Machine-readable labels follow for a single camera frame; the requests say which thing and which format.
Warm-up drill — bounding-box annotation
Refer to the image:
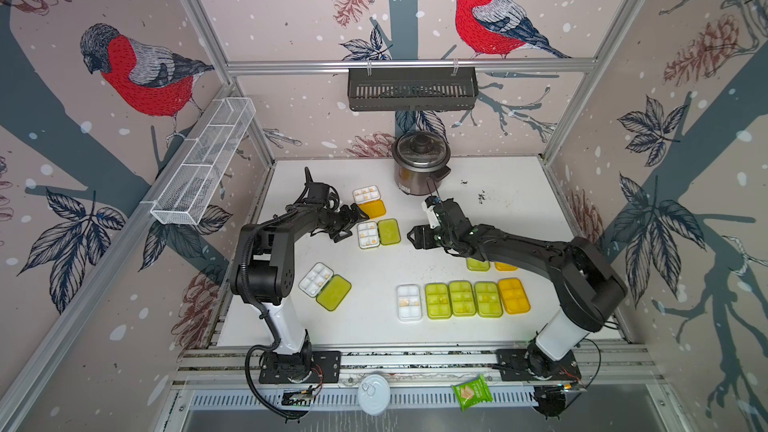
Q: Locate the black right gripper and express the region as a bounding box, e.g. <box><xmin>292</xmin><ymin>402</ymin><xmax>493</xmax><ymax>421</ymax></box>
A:
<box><xmin>406</xmin><ymin>222</ymin><xmax>459</xmax><ymax>248</ymax></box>

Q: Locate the clear white pillbox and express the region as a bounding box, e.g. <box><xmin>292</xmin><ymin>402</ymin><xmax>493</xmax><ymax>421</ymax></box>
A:
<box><xmin>396</xmin><ymin>284</ymin><xmax>423</xmax><ymax>322</ymax></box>

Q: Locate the large green pillbox front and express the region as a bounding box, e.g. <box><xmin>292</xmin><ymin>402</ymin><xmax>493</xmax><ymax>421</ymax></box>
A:
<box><xmin>448</xmin><ymin>280</ymin><xmax>477</xmax><ymax>317</ymax></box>

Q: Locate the yellow pillbox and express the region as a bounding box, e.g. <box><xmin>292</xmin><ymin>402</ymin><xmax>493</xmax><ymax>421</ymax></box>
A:
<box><xmin>353</xmin><ymin>185</ymin><xmax>386</xmax><ymax>219</ymax></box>
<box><xmin>494</xmin><ymin>262</ymin><xmax>517</xmax><ymax>272</ymax></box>
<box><xmin>498</xmin><ymin>278</ymin><xmax>531</xmax><ymax>315</ymax></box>

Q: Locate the small green pillbox front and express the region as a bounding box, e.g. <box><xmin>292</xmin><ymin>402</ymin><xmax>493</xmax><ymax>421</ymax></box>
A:
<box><xmin>466</xmin><ymin>258</ymin><xmax>491</xmax><ymax>272</ymax></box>

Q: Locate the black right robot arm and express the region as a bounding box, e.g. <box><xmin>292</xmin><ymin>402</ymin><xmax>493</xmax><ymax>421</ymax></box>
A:
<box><xmin>407</xmin><ymin>196</ymin><xmax>628</xmax><ymax>364</ymax></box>

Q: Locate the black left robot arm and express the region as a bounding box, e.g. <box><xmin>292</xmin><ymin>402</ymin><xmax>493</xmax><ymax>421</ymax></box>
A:
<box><xmin>229</xmin><ymin>202</ymin><xmax>369</xmax><ymax>356</ymax></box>

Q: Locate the silver rice cooker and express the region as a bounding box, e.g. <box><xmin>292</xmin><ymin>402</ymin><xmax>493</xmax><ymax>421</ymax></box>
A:
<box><xmin>391</xmin><ymin>131</ymin><xmax>451</xmax><ymax>196</ymax></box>

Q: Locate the green snack packet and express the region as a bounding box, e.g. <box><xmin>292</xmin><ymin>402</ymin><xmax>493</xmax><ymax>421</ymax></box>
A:
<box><xmin>452</xmin><ymin>375</ymin><xmax>493</xmax><ymax>411</ymax></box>

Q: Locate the white round lid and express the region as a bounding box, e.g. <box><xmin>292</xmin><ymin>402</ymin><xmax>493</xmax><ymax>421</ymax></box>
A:
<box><xmin>357</xmin><ymin>374</ymin><xmax>391</xmax><ymax>416</ymax></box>

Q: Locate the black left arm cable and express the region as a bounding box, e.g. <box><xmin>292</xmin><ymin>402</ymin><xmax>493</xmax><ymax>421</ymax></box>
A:
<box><xmin>230</xmin><ymin>166</ymin><xmax>337</xmax><ymax>422</ymax></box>

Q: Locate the black hanging wire basket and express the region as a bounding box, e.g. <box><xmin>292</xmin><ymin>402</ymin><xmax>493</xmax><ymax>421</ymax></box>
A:
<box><xmin>347</xmin><ymin>67</ymin><xmax>479</xmax><ymax>112</ymax></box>

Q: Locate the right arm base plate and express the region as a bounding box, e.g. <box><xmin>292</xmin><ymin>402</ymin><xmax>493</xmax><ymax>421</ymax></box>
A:
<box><xmin>492</xmin><ymin>349</ymin><xmax>582</xmax><ymax>382</ymax></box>

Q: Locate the white wire mesh shelf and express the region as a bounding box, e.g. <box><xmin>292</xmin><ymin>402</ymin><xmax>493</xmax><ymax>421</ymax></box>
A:
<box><xmin>151</xmin><ymin>97</ymin><xmax>255</xmax><ymax>225</ymax></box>

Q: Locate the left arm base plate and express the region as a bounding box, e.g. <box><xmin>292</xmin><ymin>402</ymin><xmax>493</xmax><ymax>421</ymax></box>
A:
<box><xmin>258</xmin><ymin>351</ymin><xmax>341</xmax><ymax>385</ymax></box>

